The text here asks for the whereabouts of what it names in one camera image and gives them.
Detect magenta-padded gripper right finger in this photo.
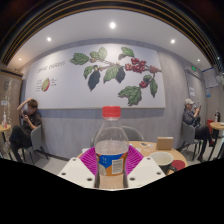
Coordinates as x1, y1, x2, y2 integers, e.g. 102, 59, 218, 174
125, 144, 167, 189

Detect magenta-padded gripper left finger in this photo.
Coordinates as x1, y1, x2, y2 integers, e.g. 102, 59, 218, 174
57, 146, 98, 190

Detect clear red-capped drink bottle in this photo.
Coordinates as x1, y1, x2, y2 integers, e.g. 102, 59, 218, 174
93, 105, 130, 190

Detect small brown cardboard box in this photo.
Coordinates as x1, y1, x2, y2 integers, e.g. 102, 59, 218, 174
155, 136, 175, 151

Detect flat round red coaster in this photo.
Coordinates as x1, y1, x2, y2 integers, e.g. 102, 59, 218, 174
170, 159, 186, 172

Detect person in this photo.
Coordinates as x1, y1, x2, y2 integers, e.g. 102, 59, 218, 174
182, 98, 214, 163
9, 97, 43, 163

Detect red bin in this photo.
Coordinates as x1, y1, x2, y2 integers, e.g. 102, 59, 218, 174
206, 119, 215, 134

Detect round wooden side table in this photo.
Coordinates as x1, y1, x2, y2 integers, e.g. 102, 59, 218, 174
209, 121, 224, 161
0, 123, 13, 144

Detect white notice board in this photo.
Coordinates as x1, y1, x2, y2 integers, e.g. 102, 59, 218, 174
203, 67, 219, 89

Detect round ceiling lights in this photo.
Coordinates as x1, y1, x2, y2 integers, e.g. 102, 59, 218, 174
16, 20, 204, 64

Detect white coffee plant wall picture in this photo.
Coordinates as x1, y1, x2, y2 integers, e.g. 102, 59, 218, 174
25, 43, 167, 110

